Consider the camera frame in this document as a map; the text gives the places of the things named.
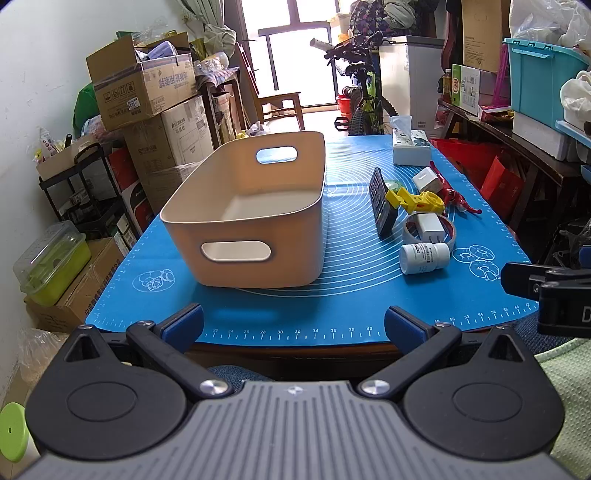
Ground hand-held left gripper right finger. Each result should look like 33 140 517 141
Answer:
358 305 527 398

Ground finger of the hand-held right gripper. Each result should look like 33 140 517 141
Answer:
501 261 561 302

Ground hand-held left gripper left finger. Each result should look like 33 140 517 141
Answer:
62 303 234 401

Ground white pill bottle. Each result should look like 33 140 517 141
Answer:
400 242 451 275

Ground roll of adhesive tape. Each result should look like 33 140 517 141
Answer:
402 213 458 245

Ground beige plastic storage basket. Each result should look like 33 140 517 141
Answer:
159 130 327 289

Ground white phone charger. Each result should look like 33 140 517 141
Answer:
418 215 446 243

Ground black remote control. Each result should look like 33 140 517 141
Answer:
368 167 398 239

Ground yellow plastic toy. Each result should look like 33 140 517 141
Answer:
385 187 446 214

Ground blue silicone baking mat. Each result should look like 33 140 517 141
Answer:
85 134 541 347

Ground green towel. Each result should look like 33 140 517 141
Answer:
536 337 591 468

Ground low brown cardboard box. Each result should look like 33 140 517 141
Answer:
25 237 131 333

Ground red action figure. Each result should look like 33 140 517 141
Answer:
429 161 482 215

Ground dark wooden sideboard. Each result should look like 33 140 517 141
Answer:
436 99 591 261

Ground red gift bags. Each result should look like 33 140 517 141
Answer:
429 137 525 222

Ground white cube power adapter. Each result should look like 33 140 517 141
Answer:
412 167 439 193

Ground green container with clear lid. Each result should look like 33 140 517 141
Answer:
14 220 92 306

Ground red and black box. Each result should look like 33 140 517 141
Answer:
108 148 155 237

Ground white foam box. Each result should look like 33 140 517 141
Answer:
512 111 571 161

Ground clear plastic bag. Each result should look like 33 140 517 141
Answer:
17 328 70 385

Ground white tissue box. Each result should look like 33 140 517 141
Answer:
390 115 432 166

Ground black utility cart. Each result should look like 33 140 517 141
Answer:
39 134 139 234

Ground large brown cardboard box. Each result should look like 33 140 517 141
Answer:
124 95 215 200

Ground green and white carton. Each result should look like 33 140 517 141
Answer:
451 64 497 116

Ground teal plastic storage bin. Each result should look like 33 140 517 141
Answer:
503 38 591 131

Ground white cup with green lid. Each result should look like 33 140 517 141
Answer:
0 402 41 478

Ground pink plastic rack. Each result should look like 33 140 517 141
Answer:
496 44 513 108

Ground black and green bicycle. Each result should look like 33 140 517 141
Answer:
310 32 398 137

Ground white chest freezer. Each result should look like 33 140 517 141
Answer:
379 36 446 139

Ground open printed cardboard box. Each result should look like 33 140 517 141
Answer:
86 32 197 131

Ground wooden chair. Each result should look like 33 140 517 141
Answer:
235 41 306 132

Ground tall brown cardboard box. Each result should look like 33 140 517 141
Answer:
462 0 511 72

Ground white plastic bag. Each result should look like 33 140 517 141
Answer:
510 0 591 47

